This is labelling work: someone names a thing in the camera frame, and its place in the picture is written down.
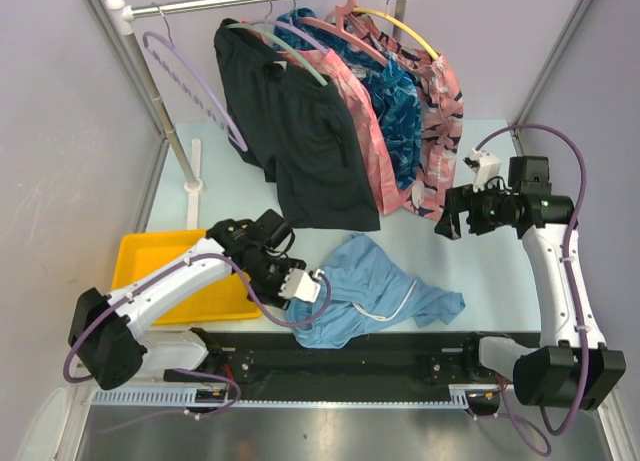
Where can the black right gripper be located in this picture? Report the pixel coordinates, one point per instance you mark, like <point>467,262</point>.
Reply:
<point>464,198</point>

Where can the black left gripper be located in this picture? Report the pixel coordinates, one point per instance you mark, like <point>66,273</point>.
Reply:
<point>271,295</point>

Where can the light blue mesh shorts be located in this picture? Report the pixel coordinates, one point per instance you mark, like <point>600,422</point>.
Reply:
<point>369,293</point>

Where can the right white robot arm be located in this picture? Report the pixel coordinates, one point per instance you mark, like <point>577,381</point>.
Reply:
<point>573,361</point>

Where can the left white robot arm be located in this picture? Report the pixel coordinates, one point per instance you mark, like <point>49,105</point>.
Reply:
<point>108,331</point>

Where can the pink navy patterned shorts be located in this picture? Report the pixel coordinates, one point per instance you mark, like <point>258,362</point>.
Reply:
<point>442,109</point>

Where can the blue floral shorts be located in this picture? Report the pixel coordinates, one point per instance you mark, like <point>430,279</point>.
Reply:
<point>393,96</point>

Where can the black shorts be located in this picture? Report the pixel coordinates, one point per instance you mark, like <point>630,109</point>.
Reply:
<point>299,131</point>

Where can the yellow plastic hanger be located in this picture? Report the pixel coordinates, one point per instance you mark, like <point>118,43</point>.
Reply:
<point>393,13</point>

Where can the green plastic hanger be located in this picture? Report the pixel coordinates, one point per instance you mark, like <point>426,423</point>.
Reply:
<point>269,35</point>

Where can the yellow plastic tray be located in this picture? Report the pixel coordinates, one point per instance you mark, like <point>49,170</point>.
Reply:
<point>178,278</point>

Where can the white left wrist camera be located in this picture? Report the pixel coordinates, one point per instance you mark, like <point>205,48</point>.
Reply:
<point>299,284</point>

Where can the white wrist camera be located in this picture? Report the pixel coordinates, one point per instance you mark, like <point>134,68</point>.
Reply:
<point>299,284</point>
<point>485,167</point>

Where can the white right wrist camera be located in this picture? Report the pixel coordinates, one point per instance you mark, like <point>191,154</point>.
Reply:
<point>485,167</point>

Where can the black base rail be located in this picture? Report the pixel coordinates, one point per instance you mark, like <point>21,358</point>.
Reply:
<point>411,358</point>

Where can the white slotted cable duct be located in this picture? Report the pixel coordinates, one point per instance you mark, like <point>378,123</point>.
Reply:
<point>385,393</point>

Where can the silver clothes rail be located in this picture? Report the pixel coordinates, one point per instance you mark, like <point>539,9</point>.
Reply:
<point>123,16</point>

